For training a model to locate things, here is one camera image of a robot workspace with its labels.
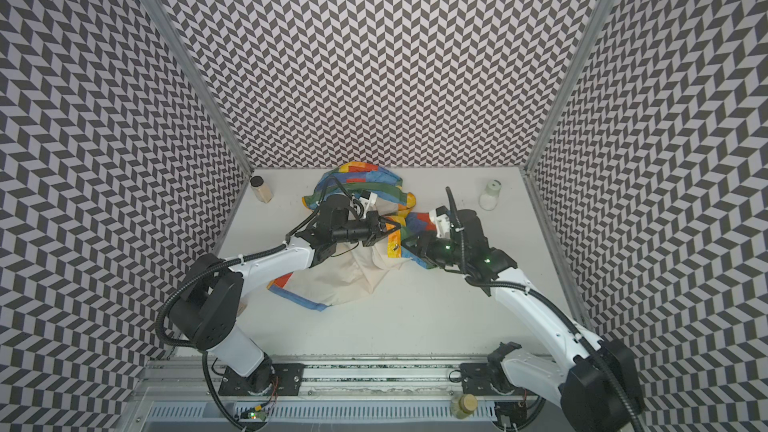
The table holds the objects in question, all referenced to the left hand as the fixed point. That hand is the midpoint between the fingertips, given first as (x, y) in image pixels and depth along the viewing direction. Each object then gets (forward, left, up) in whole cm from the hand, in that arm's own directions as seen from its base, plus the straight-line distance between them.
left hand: (399, 224), depth 78 cm
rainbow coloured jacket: (-5, +18, -20) cm, 27 cm away
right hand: (-6, -2, 0) cm, 6 cm away
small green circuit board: (-40, +33, -17) cm, 55 cm away
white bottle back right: (+21, -31, -15) cm, 41 cm away
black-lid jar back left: (+23, +48, -12) cm, 55 cm away
